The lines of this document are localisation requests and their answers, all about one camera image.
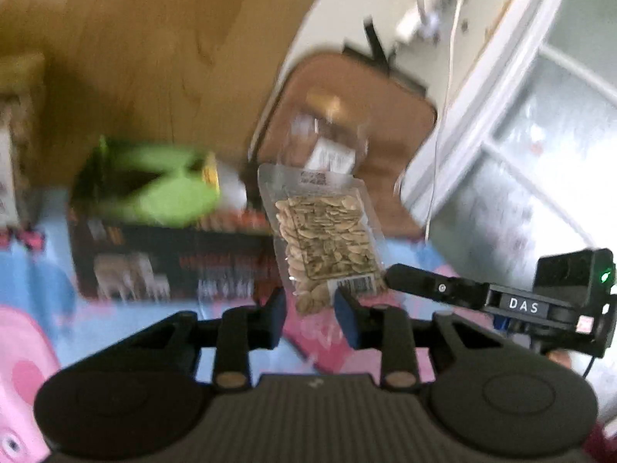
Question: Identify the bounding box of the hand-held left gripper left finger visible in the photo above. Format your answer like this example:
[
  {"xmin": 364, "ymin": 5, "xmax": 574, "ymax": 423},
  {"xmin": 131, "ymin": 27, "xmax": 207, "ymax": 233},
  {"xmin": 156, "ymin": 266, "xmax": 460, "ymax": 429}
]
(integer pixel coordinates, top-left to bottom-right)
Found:
[{"xmin": 118, "ymin": 287, "xmax": 287, "ymax": 392}]

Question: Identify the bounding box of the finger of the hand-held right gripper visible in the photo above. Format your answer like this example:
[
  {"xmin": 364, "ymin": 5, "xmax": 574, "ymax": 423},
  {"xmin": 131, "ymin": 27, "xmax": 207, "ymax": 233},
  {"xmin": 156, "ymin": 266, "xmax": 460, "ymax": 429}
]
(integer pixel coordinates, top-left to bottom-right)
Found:
[{"xmin": 383, "ymin": 263, "xmax": 491, "ymax": 312}]

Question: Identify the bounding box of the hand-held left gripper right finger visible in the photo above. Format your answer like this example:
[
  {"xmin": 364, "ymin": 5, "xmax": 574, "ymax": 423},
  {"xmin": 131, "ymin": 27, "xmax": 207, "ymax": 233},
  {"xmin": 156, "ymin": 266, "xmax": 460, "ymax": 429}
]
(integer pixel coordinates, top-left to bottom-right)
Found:
[{"xmin": 334, "ymin": 288, "xmax": 489, "ymax": 390}]

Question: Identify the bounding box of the clear seed packet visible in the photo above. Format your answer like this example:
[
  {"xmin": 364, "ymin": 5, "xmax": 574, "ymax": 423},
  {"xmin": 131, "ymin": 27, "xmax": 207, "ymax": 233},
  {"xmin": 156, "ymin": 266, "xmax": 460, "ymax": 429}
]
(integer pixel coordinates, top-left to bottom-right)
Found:
[{"xmin": 257, "ymin": 164, "xmax": 387, "ymax": 317}]

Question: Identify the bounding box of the black box with sheep print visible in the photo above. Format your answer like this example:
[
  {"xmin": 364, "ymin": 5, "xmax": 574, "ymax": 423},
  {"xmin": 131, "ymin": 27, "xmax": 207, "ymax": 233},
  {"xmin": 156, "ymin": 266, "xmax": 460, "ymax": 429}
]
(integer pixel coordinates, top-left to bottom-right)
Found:
[{"xmin": 67, "ymin": 137, "xmax": 291, "ymax": 304}]

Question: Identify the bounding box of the large green snack packet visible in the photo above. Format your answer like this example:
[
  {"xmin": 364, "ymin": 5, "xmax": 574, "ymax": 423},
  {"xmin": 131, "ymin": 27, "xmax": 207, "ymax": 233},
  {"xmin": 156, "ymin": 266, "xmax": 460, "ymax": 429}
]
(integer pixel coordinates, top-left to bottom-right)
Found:
[{"xmin": 130, "ymin": 174, "xmax": 219, "ymax": 228}]

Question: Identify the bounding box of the small nut jar gold lid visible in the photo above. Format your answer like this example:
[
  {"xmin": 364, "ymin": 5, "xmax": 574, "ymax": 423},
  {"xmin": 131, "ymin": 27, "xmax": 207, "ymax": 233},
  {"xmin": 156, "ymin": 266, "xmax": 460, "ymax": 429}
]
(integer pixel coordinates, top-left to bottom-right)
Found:
[{"xmin": 288, "ymin": 86, "xmax": 373, "ymax": 178}]

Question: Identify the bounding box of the white framed frosted glass door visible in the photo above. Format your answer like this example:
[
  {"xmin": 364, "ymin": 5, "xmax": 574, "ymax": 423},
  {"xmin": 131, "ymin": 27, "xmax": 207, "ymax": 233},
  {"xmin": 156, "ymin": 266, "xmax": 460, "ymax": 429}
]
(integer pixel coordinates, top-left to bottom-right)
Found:
[{"xmin": 399, "ymin": 0, "xmax": 617, "ymax": 387}]

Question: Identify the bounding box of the cartoon pig printed blanket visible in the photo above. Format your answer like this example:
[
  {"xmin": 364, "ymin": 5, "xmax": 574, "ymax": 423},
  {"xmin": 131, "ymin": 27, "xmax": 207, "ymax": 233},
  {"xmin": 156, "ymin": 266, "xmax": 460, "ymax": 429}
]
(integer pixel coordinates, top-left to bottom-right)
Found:
[{"xmin": 0, "ymin": 188, "xmax": 490, "ymax": 463}]

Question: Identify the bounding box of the white charger plug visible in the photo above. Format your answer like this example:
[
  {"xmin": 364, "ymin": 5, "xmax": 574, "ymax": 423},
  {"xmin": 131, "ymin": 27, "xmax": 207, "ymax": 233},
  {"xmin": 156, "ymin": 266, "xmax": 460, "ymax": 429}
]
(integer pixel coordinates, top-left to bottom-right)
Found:
[{"xmin": 394, "ymin": 7, "xmax": 427, "ymax": 43}]

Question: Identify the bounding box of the wooden headboard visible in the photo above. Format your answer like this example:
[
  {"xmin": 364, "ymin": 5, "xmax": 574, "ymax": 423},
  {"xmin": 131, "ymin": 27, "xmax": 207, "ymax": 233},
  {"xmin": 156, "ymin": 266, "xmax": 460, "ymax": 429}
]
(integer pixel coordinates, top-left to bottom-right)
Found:
[{"xmin": 0, "ymin": 0, "xmax": 344, "ymax": 194}]

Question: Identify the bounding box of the large nut jar gold lid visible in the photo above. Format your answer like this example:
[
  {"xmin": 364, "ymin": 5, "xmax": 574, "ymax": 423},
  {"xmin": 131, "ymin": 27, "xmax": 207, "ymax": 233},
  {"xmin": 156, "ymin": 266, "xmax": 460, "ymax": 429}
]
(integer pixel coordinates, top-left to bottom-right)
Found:
[{"xmin": 0, "ymin": 53, "xmax": 46, "ymax": 228}]

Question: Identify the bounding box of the white cable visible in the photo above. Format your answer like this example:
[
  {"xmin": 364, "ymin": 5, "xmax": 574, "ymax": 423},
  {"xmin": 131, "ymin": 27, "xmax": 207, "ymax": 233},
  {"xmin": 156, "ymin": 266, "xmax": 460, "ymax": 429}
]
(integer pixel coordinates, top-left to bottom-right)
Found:
[{"xmin": 418, "ymin": 0, "xmax": 468, "ymax": 243}]

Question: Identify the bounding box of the black strap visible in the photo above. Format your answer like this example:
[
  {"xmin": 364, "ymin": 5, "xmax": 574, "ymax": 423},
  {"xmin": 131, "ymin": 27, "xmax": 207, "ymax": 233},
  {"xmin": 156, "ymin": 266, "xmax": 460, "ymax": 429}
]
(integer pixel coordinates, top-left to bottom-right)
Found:
[{"xmin": 342, "ymin": 18, "xmax": 429, "ymax": 103}]

